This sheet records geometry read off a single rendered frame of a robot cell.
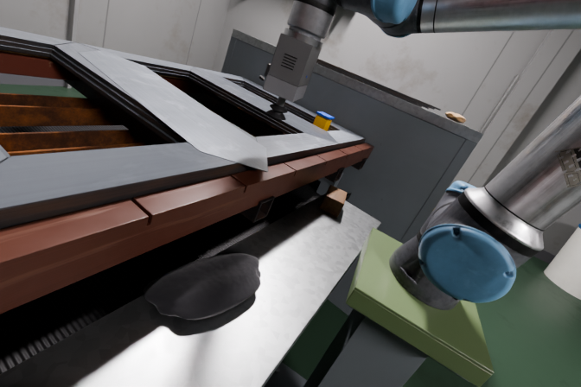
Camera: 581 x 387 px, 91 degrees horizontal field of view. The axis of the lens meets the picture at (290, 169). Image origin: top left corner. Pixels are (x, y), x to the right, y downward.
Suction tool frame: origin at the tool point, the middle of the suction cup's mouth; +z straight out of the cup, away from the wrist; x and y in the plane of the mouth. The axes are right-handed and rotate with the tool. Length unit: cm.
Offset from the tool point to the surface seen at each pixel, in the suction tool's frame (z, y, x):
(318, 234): 25.2, -5.6, 19.2
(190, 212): 10.7, 26.1, -0.2
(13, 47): 10, 4, -65
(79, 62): 8, -1, -51
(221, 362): 23.1, 33.8, 12.8
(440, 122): -6, -67, 46
